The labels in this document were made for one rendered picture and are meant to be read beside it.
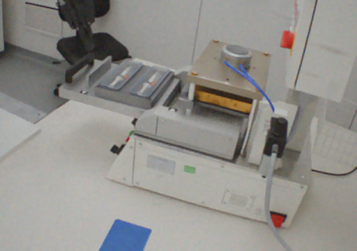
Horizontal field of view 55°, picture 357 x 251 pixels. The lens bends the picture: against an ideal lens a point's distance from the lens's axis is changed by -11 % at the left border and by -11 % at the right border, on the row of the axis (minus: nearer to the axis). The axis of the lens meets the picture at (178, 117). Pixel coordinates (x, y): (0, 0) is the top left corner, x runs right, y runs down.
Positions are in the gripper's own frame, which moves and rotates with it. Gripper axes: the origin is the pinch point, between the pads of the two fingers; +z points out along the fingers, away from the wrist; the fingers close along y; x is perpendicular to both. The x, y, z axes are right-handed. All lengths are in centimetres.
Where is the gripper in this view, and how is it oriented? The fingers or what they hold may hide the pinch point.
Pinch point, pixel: (87, 38)
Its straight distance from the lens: 110.5
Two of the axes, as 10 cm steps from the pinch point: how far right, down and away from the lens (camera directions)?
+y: -9.2, 0.8, 3.7
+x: -2.9, 5.0, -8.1
